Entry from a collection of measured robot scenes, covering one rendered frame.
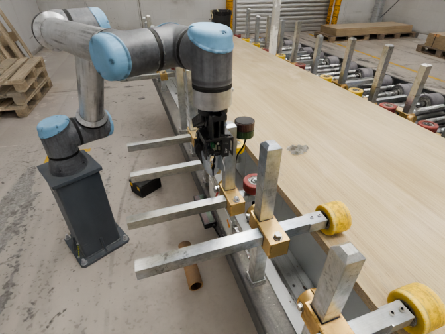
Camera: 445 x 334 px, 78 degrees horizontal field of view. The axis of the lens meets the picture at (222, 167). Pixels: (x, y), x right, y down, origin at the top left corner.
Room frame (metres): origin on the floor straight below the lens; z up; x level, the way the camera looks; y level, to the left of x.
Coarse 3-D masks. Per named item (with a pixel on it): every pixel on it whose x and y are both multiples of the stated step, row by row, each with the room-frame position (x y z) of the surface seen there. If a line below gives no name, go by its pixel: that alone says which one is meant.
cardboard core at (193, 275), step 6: (180, 246) 1.14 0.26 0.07; (186, 246) 1.13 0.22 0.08; (186, 270) 0.96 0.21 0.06; (192, 270) 0.95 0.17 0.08; (198, 270) 0.97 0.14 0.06; (186, 276) 0.94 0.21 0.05; (192, 276) 0.92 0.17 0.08; (198, 276) 0.92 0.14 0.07; (192, 282) 0.88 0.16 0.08; (198, 282) 0.92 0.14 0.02; (192, 288) 0.88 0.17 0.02; (198, 288) 0.89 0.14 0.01
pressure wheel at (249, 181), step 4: (248, 176) 0.74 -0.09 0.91; (252, 176) 0.74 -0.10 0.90; (256, 176) 0.74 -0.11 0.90; (244, 180) 0.72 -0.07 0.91; (248, 180) 0.72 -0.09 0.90; (252, 180) 0.72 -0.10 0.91; (256, 180) 0.71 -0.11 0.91; (244, 184) 0.70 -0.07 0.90; (248, 184) 0.69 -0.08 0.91; (252, 184) 0.69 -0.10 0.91; (244, 188) 0.70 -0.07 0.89; (248, 188) 0.69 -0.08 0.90; (252, 188) 0.68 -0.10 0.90; (248, 192) 0.69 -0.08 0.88; (252, 192) 0.68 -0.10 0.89; (252, 204) 0.71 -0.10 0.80
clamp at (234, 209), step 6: (222, 186) 0.73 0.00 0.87; (222, 192) 0.71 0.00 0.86; (228, 192) 0.70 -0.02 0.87; (234, 192) 0.70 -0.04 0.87; (228, 198) 0.67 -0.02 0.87; (240, 198) 0.67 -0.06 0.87; (228, 204) 0.65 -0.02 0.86; (234, 204) 0.64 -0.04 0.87; (240, 204) 0.65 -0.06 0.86; (228, 210) 0.65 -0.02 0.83; (234, 210) 0.64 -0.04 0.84; (240, 210) 0.65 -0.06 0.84
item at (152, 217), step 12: (240, 192) 0.71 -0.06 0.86; (192, 204) 0.65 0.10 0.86; (204, 204) 0.65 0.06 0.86; (216, 204) 0.66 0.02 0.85; (132, 216) 0.60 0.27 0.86; (144, 216) 0.60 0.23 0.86; (156, 216) 0.60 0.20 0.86; (168, 216) 0.61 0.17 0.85; (180, 216) 0.62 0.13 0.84; (132, 228) 0.57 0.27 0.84
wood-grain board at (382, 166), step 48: (240, 48) 2.70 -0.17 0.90; (240, 96) 1.49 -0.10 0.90; (288, 96) 1.49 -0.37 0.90; (336, 96) 1.49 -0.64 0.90; (288, 144) 0.96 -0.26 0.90; (336, 144) 0.96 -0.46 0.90; (384, 144) 0.96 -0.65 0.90; (432, 144) 0.96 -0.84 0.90; (288, 192) 0.66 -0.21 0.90; (336, 192) 0.66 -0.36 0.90; (384, 192) 0.66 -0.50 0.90; (432, 192) 0.66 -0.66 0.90; (336, 240) 0.47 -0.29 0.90; (384, 240) 0.47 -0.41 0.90; (432, 240) 0.47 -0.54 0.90; (384, 288) 0.34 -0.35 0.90; (432, 288) 0.34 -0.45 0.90
